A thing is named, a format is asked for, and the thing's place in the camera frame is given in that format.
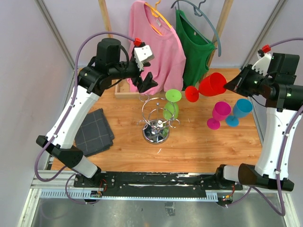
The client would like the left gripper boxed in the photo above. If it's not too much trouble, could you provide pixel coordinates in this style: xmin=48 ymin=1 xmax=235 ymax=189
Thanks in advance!
xmin=110 ymin=57 xmax=159 ymax=92

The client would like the red wine glass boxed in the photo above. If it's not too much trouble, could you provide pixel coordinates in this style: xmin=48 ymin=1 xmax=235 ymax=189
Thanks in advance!
xmin=185 ymin=72 xmax=227 ymax=102

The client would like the blue wine glass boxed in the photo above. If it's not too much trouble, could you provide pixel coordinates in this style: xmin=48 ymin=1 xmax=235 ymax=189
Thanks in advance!
xmin=225 ymin=98 xmax=253 ymax=127

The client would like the pink wine glass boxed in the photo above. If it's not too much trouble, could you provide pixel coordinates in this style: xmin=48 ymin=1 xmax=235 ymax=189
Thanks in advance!
xmin=206 ymin=101 xmax=232 ymax=130

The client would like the green wine glass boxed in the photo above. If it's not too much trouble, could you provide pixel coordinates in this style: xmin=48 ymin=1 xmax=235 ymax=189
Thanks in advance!
xmin=163 ymin=89 xmax=182 ymax=120

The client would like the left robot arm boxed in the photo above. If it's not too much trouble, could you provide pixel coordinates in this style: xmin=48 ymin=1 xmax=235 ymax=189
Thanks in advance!
xmin=36 ymin=38 xmax=157 ymax=187

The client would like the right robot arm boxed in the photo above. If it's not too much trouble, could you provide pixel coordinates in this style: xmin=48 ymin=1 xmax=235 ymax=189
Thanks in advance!
xmin=214 ymin=53 xmax=303 ymax=192

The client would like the chrome wine glass rack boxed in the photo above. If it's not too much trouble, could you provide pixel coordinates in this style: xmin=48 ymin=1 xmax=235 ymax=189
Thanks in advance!
xmin=136 ymin=94 xmax=180 ymax=145

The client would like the wooden clothes rack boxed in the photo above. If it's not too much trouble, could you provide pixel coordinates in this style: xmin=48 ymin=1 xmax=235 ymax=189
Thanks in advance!
xmin=99 ymin=0 xmax=233 ymax=99

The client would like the pink t-shirt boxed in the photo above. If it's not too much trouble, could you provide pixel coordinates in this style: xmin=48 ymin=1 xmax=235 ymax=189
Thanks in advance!
xmin=128 ymin=0 xmax=186 ymax=95

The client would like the green tank top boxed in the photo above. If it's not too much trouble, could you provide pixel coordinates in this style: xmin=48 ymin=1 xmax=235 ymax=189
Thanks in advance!
xmin=175 ymin=9 xmax=214 ymax=89

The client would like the orange clothes hanger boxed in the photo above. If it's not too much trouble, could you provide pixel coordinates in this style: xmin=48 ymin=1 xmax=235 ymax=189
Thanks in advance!
xmin=144 ymin=0 xmax=172 ymax=36

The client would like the dark grey checked cloth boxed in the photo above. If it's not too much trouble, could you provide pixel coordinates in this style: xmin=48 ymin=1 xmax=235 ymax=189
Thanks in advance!
xmin=74 ymin=108 xmax=115 ymax=157

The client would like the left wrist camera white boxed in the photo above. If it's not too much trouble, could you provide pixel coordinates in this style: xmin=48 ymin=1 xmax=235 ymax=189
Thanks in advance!
xmin=133 ymin=38 xmax=154 ymax=71

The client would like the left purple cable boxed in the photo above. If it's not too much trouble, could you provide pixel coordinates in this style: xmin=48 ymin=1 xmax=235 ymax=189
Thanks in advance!
xmin=34 ymin=31 xmax=138 ymax=205

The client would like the purple cable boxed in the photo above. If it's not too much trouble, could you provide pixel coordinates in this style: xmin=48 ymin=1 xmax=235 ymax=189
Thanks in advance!
xmin=222 ymin=37 xmax=303 ymax=217
xmin=34 ymin=31 xmax=138 ymax=205

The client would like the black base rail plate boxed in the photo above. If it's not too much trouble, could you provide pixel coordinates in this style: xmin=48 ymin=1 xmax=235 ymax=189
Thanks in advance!
xmin=73 ymin=172 xmax=242 ymax=195

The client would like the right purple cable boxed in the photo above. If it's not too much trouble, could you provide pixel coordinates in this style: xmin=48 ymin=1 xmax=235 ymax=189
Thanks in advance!
xmin=222 ymin=37 xmax=303 ymax=217

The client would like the grey slotted cable duct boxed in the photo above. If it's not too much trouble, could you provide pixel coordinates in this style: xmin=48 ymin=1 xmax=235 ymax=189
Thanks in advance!
xmin=40 ymin=189 xmax=218 ymax=202

